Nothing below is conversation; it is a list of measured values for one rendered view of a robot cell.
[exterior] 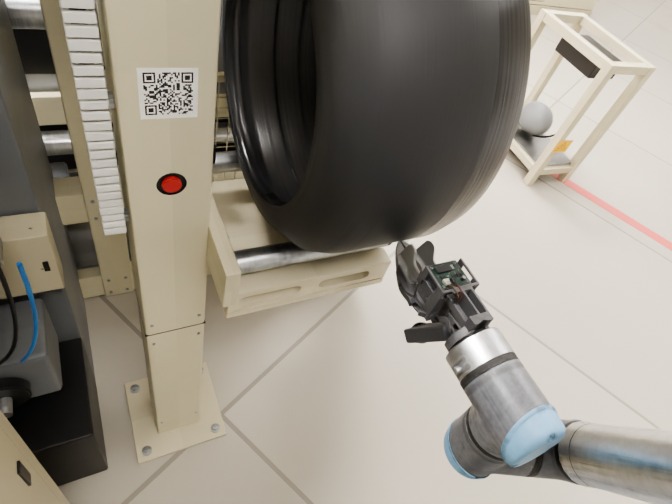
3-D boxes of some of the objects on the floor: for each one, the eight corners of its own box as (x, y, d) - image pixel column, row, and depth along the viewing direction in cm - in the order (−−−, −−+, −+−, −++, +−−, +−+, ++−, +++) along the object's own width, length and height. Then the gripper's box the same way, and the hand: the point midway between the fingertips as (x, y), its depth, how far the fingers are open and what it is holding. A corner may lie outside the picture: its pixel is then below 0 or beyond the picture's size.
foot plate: (138, 464, 142) (138, 462, 140) (124, 384, 156) (123, 382, 154) (226, 435, 153) (226, 432, 152) (205, 363, 167) (205, 360, 166)
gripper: (509, 316, 68) (434, 212, 79) (460, 331, 64) (389, 219, 75) (481, 345, 74) (416, 245, 85) (436, 360, 70) (374, 253, 82)
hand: (401, 249), depth 82 cm, fingers closed
